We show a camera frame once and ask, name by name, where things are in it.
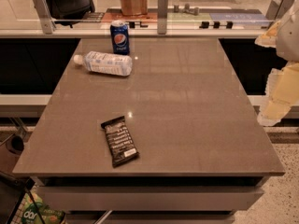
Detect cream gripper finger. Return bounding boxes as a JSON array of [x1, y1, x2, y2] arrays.
[[257, 62, 299, 127], [255, 21, 281, 48]]

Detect grey metal bracket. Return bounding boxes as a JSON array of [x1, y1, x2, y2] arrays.
[[157, 0, 168, 35], [32, 0, 56, 35], [268, 0, 295, 25]]

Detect clear plastic water bottle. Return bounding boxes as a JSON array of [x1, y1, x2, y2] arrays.
[[73, 51, 133, 77]]

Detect black office chair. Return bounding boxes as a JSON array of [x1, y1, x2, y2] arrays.
[[46, 0, 95, 26]]

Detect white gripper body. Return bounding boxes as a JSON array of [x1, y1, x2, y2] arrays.
[[276, 0, 299, 62]]

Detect blue pepsi can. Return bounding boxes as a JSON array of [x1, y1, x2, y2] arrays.
[[110, 21, 130, 55]]

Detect black rxbar chocolate wrapper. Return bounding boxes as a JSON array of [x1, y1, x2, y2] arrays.
[[101, 116, 139, 167]]

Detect grey metal bracket middle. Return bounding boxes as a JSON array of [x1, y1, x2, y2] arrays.
[[157, 0, 168, 35]]

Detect grey metal bracket right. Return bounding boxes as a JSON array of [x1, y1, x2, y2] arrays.
[[268, 0, 295, 25]]

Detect green snack bag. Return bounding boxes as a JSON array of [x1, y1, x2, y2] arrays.
[[21, 193, 66, 224]]

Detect grey metal bracket left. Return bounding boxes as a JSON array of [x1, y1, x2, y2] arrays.
[[32, 0, 56, 35]]

